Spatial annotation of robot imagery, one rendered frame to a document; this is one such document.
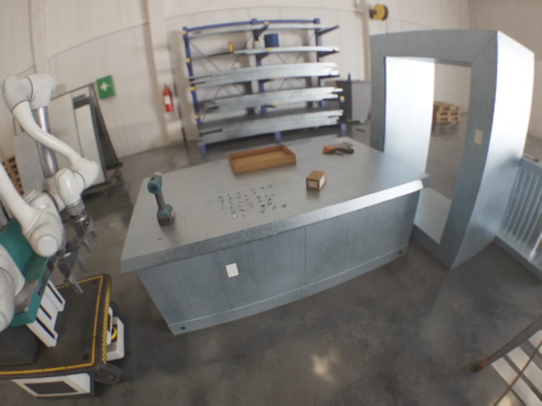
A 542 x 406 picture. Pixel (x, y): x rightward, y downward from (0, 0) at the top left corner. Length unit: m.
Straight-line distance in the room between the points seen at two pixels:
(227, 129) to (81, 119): 2.54
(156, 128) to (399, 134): 4.83
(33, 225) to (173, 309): 0.89
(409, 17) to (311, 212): 7.62
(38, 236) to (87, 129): 3.10
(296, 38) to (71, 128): 4.80
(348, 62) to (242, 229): 5.98
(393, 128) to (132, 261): 2.16
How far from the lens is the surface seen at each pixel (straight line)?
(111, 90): 5.82
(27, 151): 4.37
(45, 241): 0.81
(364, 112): 6.11
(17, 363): 1.69
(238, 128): 4.72
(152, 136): 5.88
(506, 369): 1.45
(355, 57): 6.84
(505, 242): 2.49
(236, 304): 1.46
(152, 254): 1.11
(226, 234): 1.08
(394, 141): 2.39
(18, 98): 1.35
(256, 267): 1.30
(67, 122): 3.92
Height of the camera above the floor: 1.27
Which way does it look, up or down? 30 degrees down
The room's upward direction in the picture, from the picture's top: 6 degrees counter-clockwise
